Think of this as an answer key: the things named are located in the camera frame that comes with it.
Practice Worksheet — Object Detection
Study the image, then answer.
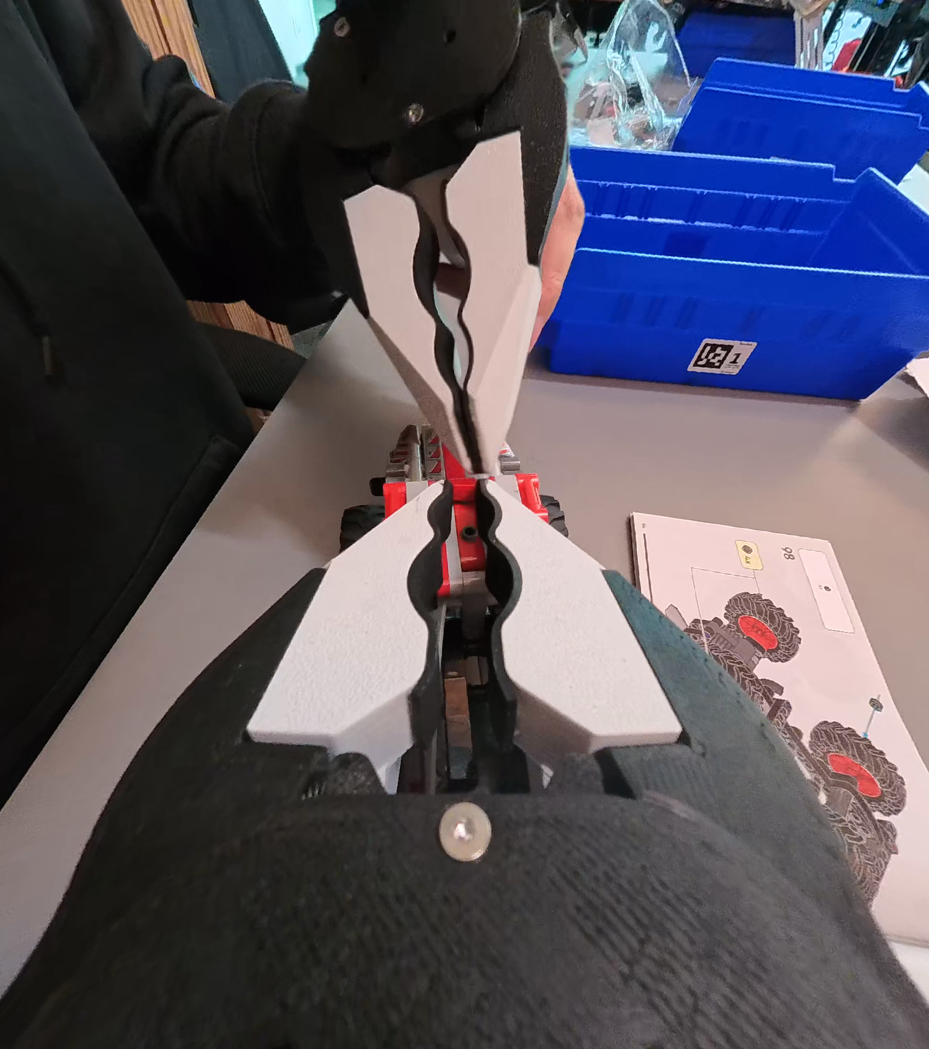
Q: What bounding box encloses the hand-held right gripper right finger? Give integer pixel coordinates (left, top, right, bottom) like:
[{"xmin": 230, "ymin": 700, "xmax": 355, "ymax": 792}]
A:
[{"xmin": 477, "ymin": 480, "xmax": 684, "ymax": 789}]

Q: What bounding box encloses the person's left hand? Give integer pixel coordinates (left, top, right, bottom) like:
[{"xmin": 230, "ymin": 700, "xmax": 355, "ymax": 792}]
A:
[{"xmin": 535, "ymin": 166, "xmax": 587, "ymax": 352}]

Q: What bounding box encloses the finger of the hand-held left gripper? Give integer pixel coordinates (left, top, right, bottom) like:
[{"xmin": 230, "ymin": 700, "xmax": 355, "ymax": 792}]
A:
[
  {"xmin": 342, "ymin": 182, "xmax": 484, "ymax": 478},
  {"xmin": 444, "ymin": 129, "xmax": 545, "ymax": 476}
]

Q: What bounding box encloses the building instruction booklet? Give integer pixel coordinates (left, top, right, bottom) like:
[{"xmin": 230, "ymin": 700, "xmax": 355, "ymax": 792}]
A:
[{"xmin": 630, "ymin": 512, "xmax": 929, "ymax": 1049}]

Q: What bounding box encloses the blue bin with tag sticker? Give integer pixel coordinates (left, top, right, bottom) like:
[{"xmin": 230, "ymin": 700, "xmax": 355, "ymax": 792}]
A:
[{"xmin": 534, "ymin": 146, "xmax": 929, "ymax": 401}]

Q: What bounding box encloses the clear plastic bag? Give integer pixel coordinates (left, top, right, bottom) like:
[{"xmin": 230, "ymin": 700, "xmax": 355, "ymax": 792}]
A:
[{"xmin": 567, "ymin": 0, "xmax": 707, "ymax": 152}]

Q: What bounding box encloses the person's black hooded torso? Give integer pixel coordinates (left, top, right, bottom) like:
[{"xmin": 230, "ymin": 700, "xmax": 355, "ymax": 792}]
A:
[{"xmin": 0, "ymin": 0, "xmax": 314, "ymax": 898}]

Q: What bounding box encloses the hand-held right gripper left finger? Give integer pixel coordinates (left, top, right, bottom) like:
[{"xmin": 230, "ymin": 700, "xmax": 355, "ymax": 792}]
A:
[{"xmin": 245, "ymin": 482, "xmax": 456, "ymax": 794}]

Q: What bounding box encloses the plain blue plastic bin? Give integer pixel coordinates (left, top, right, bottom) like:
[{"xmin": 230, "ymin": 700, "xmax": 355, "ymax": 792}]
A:
[{"xmin": 672, "ymin": 56, "xmax": 929, "ymax": 183}]

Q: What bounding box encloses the red brick-built toy truck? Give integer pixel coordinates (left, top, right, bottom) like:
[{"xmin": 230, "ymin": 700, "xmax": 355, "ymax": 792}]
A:
[{"xmin": 340, "ymin": 425, "xmax": 571, "ymax": 780}]

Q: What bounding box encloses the person's left forearm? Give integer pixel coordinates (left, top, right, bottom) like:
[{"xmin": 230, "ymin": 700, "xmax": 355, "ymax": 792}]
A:
[{"xmin": 124, "ymin": 53, "xmax": 351, "ymax": 329}]

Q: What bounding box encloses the black chair seat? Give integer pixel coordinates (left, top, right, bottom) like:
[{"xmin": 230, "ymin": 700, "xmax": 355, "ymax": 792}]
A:
[{"xmin": 202, "ymin": 323, "xmax": 307, "ymax": 411}]

